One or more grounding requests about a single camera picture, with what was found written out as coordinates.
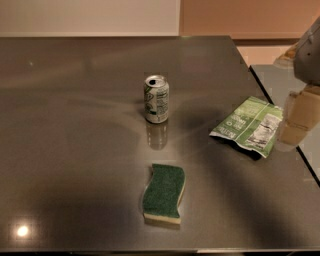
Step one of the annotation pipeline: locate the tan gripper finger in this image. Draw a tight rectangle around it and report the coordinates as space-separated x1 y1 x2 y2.
273 44 297 69
278 84 320 146

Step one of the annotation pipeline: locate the green yellow sponge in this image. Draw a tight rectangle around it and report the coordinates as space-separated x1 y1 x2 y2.
142 164 186 224

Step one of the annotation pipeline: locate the green white 7up can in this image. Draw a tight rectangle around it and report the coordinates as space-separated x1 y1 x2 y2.
144 75 169 124

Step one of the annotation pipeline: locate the grey side table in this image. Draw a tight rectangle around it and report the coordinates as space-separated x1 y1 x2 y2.
250 65 320 186

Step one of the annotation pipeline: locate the green white snack bag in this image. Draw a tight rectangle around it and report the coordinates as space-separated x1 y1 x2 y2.
210 96 283 158

